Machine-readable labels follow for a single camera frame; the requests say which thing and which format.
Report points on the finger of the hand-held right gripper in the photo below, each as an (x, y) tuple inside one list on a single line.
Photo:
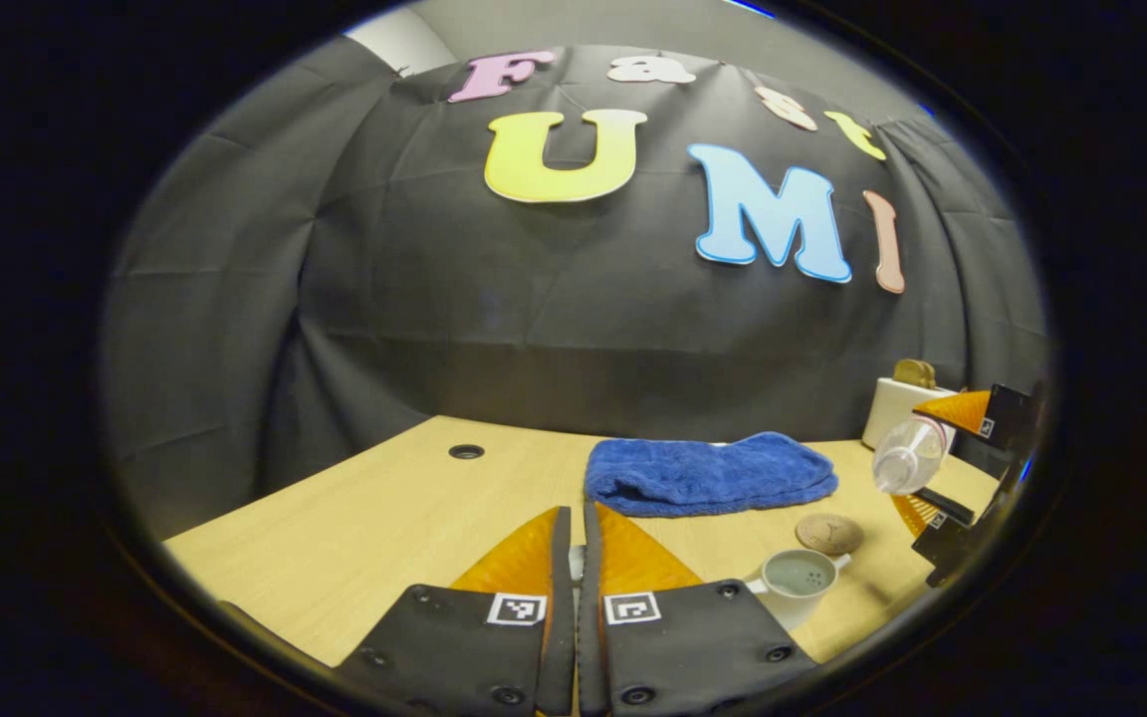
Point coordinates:
[(1007, 413), (947, 506)]

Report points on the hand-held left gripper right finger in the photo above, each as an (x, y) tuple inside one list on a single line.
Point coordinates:
[(590, 637)]

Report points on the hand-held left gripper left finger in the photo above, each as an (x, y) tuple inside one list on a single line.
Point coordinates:
[(562, 617)]

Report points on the white teacup lid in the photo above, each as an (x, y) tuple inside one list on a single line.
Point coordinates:
[(576, 563)]

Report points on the clear water bottle red label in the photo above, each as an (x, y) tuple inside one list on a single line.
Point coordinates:
[(907, 458)]

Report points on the round wooden coaster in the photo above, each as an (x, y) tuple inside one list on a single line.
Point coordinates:
[(829, 534)]

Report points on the white teacup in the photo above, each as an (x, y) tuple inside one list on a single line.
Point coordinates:
[(791, 609)]

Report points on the brown bread slice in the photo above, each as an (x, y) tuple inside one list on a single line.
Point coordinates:
[(915, 373)]

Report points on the white toaster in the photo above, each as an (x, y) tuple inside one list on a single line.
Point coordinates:
[(892, 410)]

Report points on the blue towel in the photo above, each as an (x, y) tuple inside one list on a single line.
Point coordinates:
[(703, 476)]

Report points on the black backdrop cloth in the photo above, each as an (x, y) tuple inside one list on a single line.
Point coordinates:
[(434, 319)]

